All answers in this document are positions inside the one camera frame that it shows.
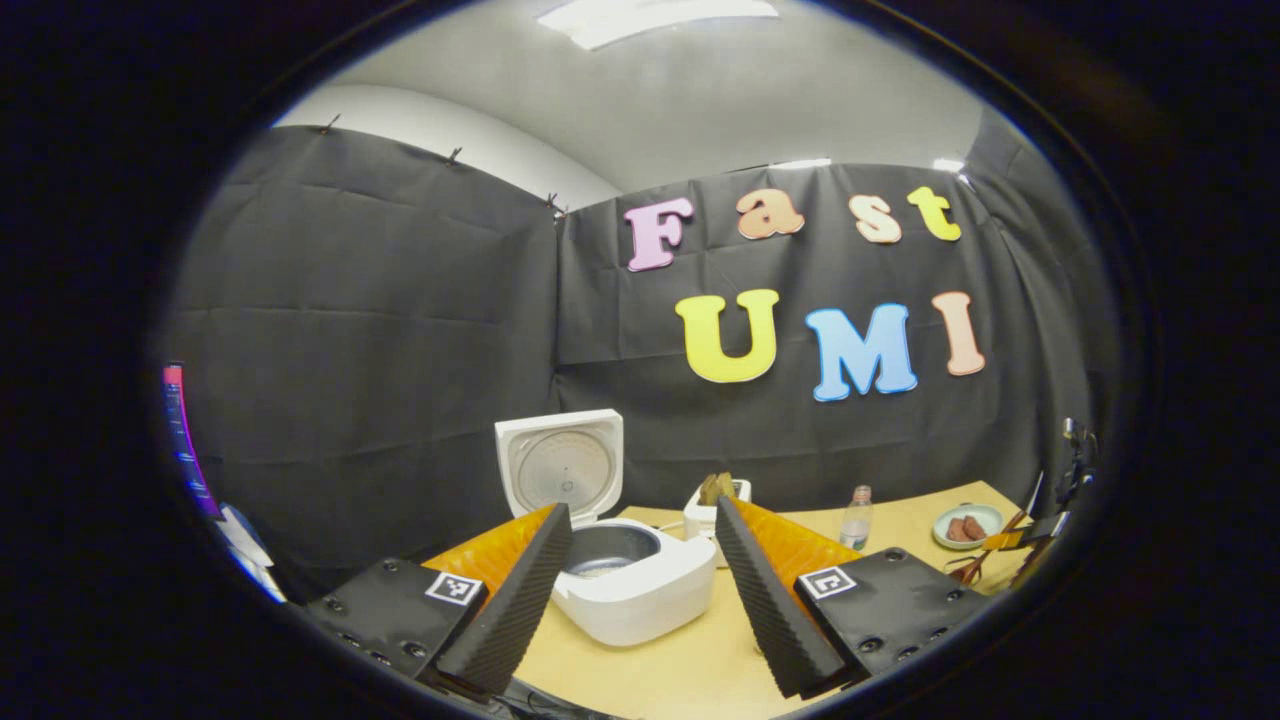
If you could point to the brown meat slice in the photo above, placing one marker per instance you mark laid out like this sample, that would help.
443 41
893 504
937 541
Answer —
975 527
956 530

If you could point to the ceiling light panel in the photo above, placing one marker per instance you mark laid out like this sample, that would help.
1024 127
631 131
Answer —
650 18

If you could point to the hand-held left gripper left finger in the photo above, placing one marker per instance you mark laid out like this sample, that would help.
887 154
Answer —
520 600

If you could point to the clear plastic water bottle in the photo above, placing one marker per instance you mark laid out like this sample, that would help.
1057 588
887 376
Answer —
856 522

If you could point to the computer monitor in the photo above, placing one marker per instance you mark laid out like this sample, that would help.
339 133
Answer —
185 440

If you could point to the white rice cooker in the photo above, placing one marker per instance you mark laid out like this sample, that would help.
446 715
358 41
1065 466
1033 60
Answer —
650 595

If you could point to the pale green plate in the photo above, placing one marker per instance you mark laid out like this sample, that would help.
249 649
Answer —
985 512

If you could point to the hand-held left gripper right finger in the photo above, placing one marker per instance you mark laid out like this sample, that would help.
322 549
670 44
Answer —
765 600

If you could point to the white chopstick holder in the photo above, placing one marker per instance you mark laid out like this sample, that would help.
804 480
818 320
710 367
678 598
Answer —
700 520

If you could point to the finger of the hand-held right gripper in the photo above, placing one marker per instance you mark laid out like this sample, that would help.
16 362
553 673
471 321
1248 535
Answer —
1008 540

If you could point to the black backdrop cloth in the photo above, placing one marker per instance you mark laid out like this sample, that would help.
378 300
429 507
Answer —
380 350

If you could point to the white and blue cloth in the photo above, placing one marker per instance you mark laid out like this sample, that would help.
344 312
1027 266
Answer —
245 545

